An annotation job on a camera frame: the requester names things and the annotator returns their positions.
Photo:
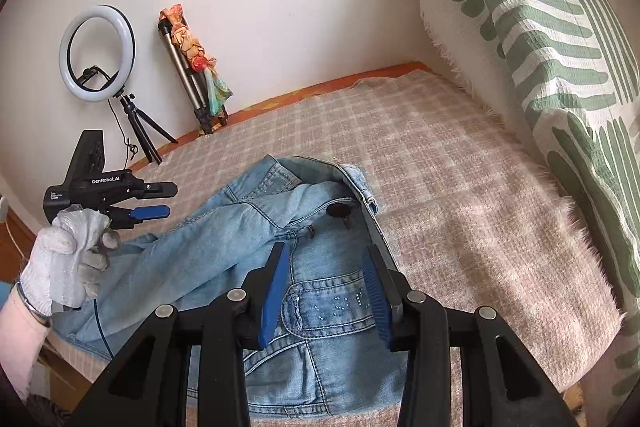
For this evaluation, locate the green white patterned cushion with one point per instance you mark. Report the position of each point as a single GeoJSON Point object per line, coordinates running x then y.
{"type": "Point", "coordinates": [525, 22]}

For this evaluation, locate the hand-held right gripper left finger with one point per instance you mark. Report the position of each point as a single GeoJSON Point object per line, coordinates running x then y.
{"type": "Point", "coordinates": [274, 292]}

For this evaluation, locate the person's left forearm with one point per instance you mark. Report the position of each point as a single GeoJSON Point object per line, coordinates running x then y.
{"type": "Point", "coordinates": [17, 342]}

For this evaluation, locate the beige checked blanket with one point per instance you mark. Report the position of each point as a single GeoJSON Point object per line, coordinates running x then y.
{"type": "Point", "coordinates": [475, 217]}

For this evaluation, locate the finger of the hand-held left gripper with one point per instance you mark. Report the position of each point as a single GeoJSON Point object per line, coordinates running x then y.
{"type": "Point", "coordinates": [160, 189]}
{"type": "Point", "coordinates": [150, 211]}

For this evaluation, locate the dark wristband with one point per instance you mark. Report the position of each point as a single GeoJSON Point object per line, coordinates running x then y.
{"type": "Point", "coordinates": [31, 304]}

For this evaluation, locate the wooden bed frame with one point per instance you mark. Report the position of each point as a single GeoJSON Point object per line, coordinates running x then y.
{"type": "Point", "coordinates": [10, 257]}

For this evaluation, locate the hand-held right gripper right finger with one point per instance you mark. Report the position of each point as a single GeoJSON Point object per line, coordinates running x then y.
{"type": "Point", "coordinates": [379, 302]}

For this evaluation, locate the small black tripod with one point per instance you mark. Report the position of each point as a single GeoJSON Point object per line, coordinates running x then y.
{"type": "Point", "coordinates": [137, 122]}

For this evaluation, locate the folded silver tripod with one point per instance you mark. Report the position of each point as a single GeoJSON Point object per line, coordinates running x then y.
{"type": "Point", "coordinates": [187, 67]}

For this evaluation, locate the light blue denim pants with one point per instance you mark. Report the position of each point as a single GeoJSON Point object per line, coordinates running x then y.
{"type": "Point", "coordinates": [325, 257]}

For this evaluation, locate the person's left hand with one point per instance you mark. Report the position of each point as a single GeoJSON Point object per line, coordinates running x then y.
{"type": "Point", "coordinates": [65, 252]}

